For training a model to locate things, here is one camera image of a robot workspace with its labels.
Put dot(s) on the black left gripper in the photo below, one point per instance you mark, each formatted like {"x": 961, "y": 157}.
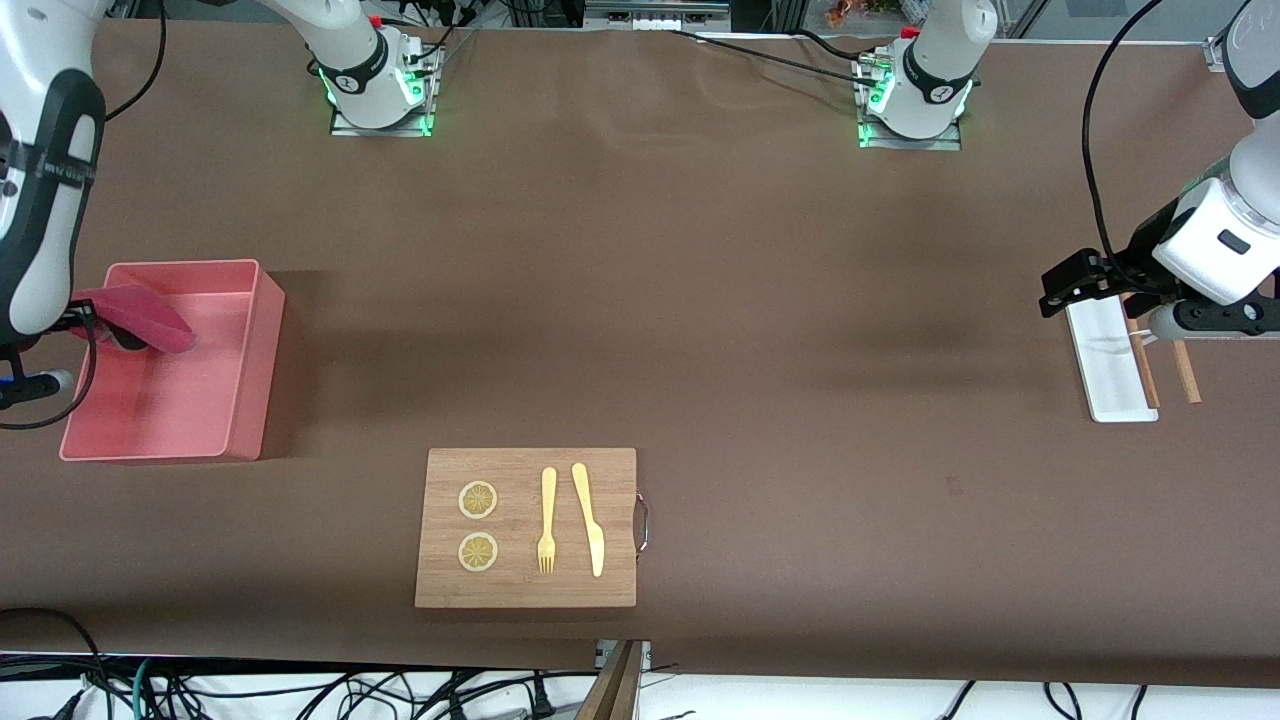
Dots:
{"x": 1128, "y": 262}

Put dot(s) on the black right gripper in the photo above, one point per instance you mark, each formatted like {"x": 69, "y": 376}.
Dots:
{"x": 127, "y": 337}

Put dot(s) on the pink fleece cloth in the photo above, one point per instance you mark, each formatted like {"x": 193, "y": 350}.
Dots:
{"x": 150, "y": 320}

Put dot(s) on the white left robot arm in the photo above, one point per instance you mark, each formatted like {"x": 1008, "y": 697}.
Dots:
{"x": 1230, "y": 230}

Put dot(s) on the white cloth rack base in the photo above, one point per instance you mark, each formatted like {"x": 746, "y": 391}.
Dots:
{"x": 1105, "y": 380}

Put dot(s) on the pink plastic bin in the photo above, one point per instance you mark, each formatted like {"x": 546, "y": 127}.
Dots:
{"x": 200, "y": 400}

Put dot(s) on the lemon slice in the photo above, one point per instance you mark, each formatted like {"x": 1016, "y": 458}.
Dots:
{"x": 478, "y": 552}
{"x": 478, "y": 500}

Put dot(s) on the yellow plastic fork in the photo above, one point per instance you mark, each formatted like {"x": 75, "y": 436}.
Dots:
{"x": 548, "y": 500}

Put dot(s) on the wooden cutting board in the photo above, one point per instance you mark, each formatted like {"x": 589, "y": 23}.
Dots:
{"x": 520, "y": 592}

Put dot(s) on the yellow plastic knife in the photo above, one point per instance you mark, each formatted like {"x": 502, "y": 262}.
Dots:
{"x": 590, "y": 520}

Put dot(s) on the grey power strip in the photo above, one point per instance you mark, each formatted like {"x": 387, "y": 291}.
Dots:
{"x": 655, "y": 12}

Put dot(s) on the black power plug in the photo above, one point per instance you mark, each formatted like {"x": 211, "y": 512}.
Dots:
{"x": 542, "y": 702}

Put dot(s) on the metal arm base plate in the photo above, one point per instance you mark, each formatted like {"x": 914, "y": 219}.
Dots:
{"x": 345, "y": 129}
{"x": 940, "y": 144}

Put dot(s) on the aluminium frame bracket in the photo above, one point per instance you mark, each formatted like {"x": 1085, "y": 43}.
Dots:
{"x": 1215, "y": 55}

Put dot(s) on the small metal bracket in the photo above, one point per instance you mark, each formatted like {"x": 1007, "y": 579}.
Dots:
{"x": 642, "y": 652}

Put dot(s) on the wooden post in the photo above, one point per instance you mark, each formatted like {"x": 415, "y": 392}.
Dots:
{"x": 612, "y": 695}

